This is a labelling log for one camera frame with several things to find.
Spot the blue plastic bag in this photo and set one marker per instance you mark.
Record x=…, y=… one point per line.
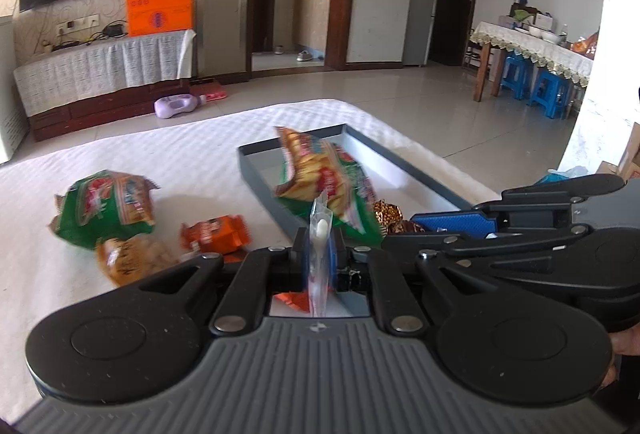
x=560, y=175

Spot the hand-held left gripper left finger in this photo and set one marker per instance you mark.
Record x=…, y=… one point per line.
x=306, y=264

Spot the grey refrigerator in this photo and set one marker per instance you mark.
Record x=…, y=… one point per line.
x=420, y=8

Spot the orange gift box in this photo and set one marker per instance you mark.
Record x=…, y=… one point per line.
x=160, y=3

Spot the dark wooden television cabinet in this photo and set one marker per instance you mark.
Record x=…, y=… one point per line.
x=115, y=103

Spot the brown foil candy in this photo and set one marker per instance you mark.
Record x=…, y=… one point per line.
x=405, y=227
x=387, y=212

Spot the dining table with lace cloth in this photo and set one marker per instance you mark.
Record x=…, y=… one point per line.
x=540, y=51

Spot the blue plastic stool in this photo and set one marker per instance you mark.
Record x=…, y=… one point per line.
x=550, y=93
x=515, y=73

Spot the orange snack packet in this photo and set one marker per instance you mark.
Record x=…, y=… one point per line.
x=295, y=301
x=215, y=234

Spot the yellow label clear snack packet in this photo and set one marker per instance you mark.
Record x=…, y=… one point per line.
x=132, y=259

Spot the purple detergent bottle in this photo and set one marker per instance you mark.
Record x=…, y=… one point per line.
x=175, y=106

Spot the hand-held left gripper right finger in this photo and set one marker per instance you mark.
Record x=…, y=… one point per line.
x=334, y=264

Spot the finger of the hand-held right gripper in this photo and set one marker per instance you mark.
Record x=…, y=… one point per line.
x=450, y=220
x=450, y=254

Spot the white wall power outlet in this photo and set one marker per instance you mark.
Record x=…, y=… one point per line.
x=77, y=22

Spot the red floor mat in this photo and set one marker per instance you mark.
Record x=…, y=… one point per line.
x=210, y=91

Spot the dark wooden door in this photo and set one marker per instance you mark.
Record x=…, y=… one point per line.
x=457, y=3

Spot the green cracker snack bag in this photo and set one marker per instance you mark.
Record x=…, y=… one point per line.
x=325, y=179

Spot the cardboard box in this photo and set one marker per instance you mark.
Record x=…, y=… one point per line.
x=625, y=158

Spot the person's right hand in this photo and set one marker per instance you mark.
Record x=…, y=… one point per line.
x=627, y=343

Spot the white lace cabinet cloth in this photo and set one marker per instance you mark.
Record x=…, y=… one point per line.
x=100, y=66

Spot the clear packet with white balls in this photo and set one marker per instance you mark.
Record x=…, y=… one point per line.
x=320, y=226

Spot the green shrimp print snack bag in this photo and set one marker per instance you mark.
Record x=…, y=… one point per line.
x=105, y=206

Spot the beige kitchen counter cabinet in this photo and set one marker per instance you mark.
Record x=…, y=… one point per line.
x=310, y=23

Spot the orange snack bag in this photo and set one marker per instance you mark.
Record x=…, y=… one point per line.
x=586, y=44

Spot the grey shallow tray box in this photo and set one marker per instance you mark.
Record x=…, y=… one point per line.
x=400, y=168

